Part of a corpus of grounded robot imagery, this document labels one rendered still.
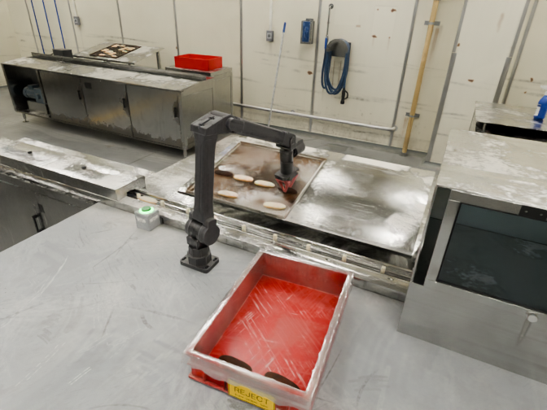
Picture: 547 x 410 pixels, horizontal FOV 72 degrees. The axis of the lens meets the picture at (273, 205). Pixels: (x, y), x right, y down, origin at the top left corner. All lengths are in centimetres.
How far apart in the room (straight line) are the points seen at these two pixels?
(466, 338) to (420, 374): 17
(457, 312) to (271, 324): 51
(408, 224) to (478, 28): 319
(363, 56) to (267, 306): 410
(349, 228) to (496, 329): 62
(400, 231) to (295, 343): 65
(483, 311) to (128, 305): 102
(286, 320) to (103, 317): 55
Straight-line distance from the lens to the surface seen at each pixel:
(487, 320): 116
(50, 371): 120
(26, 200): 242
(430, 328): 120
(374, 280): 132
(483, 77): 456
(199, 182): 125
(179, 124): 430
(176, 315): 123
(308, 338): 115
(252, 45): 553
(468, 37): 452
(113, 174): 194
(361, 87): 503
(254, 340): 113
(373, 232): 150
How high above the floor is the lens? 167
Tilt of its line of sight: 29 degrees down
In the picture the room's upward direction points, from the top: 2 degrees clockwise
